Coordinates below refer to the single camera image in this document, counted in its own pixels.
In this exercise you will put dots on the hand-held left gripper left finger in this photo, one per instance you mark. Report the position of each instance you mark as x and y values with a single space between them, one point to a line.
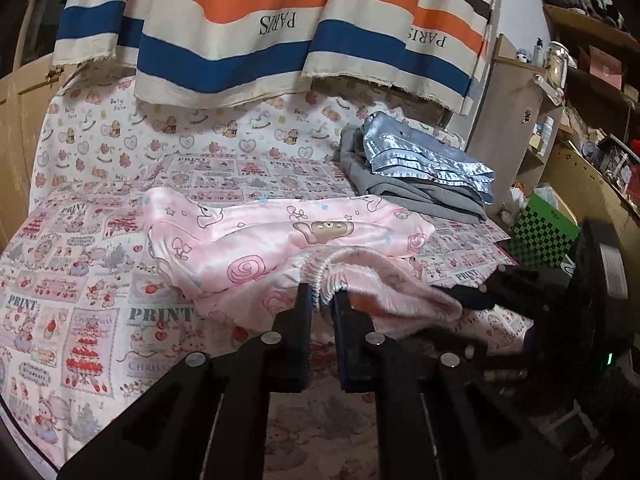
300 320

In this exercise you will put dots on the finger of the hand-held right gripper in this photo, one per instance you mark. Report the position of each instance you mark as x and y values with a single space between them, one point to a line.
500 360
510 285

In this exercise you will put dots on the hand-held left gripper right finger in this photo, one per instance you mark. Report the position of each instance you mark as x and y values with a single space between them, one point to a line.
340 320

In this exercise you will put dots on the pink printed pants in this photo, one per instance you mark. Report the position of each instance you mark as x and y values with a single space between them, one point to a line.
250 240

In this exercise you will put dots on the green checkered box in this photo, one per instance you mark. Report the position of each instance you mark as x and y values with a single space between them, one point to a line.
545 230

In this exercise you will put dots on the wooden table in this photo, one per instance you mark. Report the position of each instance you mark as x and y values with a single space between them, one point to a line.
575 180

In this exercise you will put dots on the grey folded garment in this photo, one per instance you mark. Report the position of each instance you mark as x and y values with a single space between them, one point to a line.
400 195

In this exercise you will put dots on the light blue satin garment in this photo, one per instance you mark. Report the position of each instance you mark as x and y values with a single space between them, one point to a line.
425 160

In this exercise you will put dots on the white bottle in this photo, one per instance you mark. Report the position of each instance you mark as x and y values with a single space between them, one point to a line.
547 130

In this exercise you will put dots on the wooden cabinet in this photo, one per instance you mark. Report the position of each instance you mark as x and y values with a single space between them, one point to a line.
505 120

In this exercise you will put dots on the glass jar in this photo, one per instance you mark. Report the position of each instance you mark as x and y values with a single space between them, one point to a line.
557 65

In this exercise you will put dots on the patchwork printed bed sheet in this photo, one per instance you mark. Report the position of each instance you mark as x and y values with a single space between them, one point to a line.
75 285

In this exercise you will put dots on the small white figurine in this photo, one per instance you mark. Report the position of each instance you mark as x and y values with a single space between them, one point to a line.
522 56

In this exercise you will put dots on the pink box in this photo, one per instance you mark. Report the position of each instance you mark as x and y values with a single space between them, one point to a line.
606 67

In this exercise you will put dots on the striped curtain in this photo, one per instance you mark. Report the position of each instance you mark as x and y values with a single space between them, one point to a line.
225 35

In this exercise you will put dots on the wooden door with glass panes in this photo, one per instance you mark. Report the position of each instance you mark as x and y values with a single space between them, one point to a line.
20 135

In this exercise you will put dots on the metal door latch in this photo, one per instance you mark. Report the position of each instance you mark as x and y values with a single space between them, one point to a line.
54 75

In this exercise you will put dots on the wooden wall shelf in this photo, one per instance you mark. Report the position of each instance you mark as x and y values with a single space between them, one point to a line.
590 25

